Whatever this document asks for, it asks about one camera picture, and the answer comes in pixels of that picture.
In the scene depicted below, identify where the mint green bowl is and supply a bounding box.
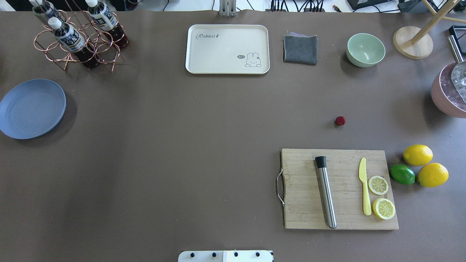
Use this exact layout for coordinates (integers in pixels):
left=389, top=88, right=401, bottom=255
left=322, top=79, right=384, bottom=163
left=346, top=33, right=386, bottom=68

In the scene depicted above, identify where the wooden cup tree stand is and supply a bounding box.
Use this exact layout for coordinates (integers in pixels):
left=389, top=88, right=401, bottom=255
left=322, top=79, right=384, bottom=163
left=393, top=0, right=466, bottom=59

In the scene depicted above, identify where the green lime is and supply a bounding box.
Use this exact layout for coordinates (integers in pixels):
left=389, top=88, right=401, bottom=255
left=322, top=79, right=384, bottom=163
left=390, top=164, right=416, bottom=185

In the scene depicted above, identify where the aluminium frame post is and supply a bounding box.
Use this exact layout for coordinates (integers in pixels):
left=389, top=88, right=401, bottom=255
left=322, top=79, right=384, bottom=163
left=219, top=0, right=237, bottom=17

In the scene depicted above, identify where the dark tea bottle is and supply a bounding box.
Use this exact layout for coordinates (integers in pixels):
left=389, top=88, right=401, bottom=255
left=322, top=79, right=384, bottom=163
left=48, top=17, right=99, bottom=68
left=29, top=0, right=66, bottom=27
left=86, top=0, right=129, bottom=49

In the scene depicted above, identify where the lemon half slice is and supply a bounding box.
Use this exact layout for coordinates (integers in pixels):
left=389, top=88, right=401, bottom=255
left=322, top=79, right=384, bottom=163
left=368, top=176, right=389, bottom=195
left=372, top=198, right=396, bottom=219

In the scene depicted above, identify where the red strawberry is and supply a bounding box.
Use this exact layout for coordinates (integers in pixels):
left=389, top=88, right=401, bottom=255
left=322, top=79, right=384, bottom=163
left=334, top=116, right=346, bottom=126

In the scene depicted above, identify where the yellow lemon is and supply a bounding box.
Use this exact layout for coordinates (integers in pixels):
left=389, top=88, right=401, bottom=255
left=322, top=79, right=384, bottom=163
left=417, top=163, right=449, bottom=187
left=402, top=144, right=433, bottom=166

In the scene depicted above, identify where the yellow plastic knife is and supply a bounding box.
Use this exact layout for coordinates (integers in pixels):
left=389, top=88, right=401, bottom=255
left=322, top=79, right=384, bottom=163
left=358, top=157, right=372, bottom=216

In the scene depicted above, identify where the pink bowl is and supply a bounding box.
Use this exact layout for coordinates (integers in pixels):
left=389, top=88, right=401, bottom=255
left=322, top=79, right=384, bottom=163
left=431, top=63, right=466, bottom=118

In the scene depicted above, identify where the steel muddler black tip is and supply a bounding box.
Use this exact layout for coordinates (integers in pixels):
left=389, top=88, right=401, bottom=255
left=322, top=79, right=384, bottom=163
left=315, top=156, right=337, bottom=229

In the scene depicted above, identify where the copper wire bottle rack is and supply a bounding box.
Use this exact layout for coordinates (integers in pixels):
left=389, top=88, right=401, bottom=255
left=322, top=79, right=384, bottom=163
left=33, top=10, right=126, bottom=72

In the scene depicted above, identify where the grey folded cloth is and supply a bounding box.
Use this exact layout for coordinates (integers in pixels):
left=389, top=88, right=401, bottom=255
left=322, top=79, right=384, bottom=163
left=283, top=32, right=319, bottom=66

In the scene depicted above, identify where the cream rabbit tray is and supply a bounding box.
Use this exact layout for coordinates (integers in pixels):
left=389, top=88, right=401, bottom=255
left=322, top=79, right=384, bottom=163
left=185, top=24, right=270, bottom=75

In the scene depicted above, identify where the metal ice scoop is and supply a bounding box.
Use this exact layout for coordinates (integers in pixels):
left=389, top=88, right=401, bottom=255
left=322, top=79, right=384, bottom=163
left=447, top=35, right=466, bottom=102

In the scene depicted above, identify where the wooden cutting board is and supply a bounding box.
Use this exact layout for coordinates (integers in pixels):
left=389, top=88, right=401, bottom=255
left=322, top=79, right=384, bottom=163
left=281, top=148, right=398, bottom=230

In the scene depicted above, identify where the blue plate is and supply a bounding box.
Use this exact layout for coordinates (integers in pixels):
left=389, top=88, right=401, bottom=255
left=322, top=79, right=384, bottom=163
left=0, top=79, right=66, bottom=139

